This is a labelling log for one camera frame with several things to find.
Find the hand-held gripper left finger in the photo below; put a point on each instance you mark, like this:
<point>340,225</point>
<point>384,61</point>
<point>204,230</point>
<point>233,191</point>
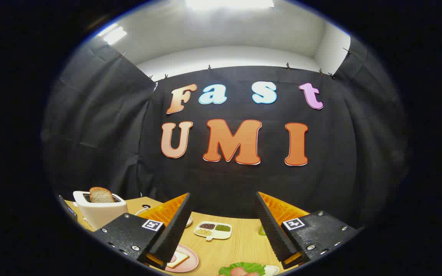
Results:
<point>175,230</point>

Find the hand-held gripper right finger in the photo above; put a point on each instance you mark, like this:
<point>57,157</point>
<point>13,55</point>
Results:
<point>272,230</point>

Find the green lettuce leaf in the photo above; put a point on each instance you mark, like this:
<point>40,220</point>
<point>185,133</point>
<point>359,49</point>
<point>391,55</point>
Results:
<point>246,265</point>

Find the toasted brown-crust bread slice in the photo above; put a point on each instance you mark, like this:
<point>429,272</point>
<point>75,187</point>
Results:
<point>100,195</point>

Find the green and silver bottle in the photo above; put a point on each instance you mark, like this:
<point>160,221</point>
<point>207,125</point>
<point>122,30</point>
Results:
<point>262,231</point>

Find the grey round plate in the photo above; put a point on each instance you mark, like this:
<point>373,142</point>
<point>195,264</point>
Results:
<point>189,221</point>

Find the pink ham slice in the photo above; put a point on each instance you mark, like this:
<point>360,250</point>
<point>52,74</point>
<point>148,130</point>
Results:
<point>173,258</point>

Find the pile of yellow soybeans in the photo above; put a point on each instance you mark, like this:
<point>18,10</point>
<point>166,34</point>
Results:
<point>203,232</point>

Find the square white bread slice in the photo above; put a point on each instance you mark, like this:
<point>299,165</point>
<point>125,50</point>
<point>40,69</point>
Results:
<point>180,260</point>

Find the pile of dark red beans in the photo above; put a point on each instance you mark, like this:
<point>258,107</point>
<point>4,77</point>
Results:
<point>207,226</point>

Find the pink round plate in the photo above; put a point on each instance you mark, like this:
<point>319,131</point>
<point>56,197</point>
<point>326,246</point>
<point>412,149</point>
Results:
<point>190,264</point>

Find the white divided dish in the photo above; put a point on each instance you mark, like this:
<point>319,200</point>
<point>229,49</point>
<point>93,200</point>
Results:
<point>215,234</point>

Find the white square dish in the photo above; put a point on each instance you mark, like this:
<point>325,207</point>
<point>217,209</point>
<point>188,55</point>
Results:
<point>271,270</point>

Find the pile of green beans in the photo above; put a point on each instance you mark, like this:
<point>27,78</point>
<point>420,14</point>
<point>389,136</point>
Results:
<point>223,228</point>

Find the pale pink food slice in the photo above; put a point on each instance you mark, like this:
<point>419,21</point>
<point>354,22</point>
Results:
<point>239,272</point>

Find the black backdrop cloth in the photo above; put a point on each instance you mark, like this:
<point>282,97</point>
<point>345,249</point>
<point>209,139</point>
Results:
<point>244,184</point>

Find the white toaster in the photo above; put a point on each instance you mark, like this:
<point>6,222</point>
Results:
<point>102,214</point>

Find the ceiling light panel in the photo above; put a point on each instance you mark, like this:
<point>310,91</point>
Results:
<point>112,34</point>
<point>228,4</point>

